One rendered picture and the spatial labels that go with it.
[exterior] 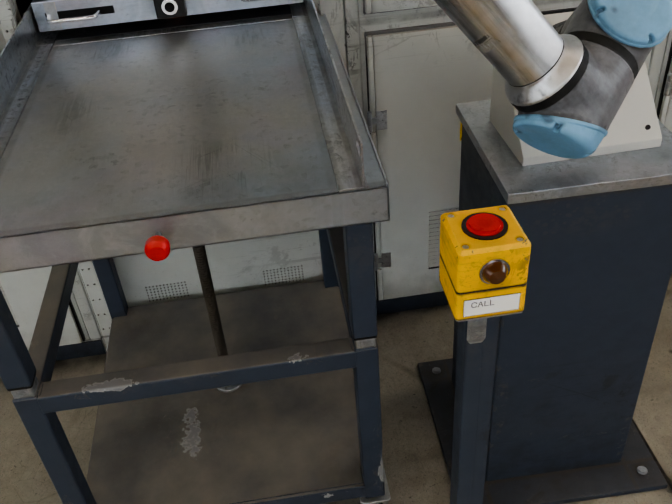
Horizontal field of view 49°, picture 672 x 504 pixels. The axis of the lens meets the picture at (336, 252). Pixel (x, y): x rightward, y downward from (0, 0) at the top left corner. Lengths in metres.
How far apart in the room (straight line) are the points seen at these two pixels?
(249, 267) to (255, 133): 0.79
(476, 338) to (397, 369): 1.01
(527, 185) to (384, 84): 0.58
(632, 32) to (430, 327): 1.14
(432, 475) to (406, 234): 0.59
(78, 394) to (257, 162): 0.47
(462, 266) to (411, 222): 1.07
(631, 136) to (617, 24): 0.27
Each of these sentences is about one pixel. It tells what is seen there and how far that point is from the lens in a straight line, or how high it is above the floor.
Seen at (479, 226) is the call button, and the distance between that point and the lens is 0.80.
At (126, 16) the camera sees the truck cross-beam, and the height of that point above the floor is 0.88.
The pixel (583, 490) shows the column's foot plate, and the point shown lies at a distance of 1.69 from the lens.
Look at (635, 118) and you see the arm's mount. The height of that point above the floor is 0.79.
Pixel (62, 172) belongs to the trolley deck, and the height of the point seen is 0.85.
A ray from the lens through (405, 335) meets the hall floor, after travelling 1.98.
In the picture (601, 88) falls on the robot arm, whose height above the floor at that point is 0.94.
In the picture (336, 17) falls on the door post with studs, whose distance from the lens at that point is 1.60.
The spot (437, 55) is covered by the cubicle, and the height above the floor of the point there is 0.74.
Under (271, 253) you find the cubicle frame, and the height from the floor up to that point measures 0.26.
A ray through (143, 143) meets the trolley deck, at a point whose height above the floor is 0.85.
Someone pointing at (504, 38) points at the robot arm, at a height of 1.02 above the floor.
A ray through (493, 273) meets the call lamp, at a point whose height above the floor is 0.88.
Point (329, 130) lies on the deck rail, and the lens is 1.12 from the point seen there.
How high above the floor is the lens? 1.37
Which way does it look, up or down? 37 degrees down
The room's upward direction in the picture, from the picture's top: 5 degrees counter-clockwise
